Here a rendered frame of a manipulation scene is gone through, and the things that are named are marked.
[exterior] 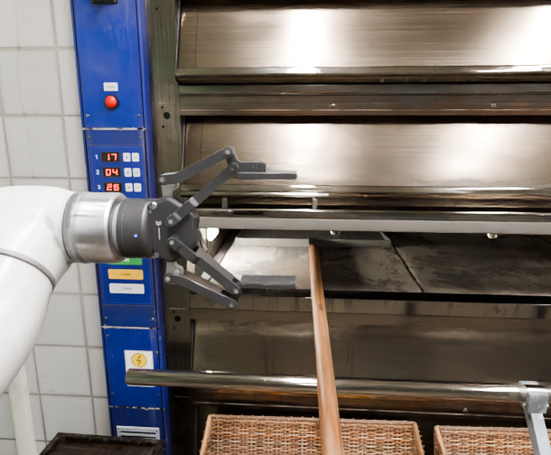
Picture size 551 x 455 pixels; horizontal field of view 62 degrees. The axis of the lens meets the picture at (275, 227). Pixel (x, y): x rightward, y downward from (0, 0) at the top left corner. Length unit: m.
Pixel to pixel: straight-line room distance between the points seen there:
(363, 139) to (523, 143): 0.36
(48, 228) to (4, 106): 0.76
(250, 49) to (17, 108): 0.58
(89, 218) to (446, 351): 0.98
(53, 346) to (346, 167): 0.92
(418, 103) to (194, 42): 0.53
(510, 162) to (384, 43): 0.40
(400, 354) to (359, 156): 0.52
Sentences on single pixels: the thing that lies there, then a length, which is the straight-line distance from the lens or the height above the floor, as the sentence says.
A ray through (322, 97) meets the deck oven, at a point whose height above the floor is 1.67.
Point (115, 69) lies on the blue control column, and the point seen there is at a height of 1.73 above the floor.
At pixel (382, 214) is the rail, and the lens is 0.99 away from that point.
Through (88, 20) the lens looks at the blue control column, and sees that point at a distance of 1.20.
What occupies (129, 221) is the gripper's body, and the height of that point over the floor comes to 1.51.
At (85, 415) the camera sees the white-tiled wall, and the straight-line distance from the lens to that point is 1.51.
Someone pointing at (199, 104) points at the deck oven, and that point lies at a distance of 1.14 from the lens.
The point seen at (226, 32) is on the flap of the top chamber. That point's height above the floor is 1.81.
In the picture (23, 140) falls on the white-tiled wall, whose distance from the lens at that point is 1.31.
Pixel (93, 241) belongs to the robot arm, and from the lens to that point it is 0.58.
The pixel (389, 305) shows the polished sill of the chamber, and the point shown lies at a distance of 1.21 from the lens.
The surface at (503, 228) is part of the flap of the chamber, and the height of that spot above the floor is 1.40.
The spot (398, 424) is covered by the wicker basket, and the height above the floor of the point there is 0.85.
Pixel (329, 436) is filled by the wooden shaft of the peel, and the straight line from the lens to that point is 0.69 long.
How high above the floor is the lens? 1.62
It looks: 13 degrees down
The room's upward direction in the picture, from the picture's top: straight up
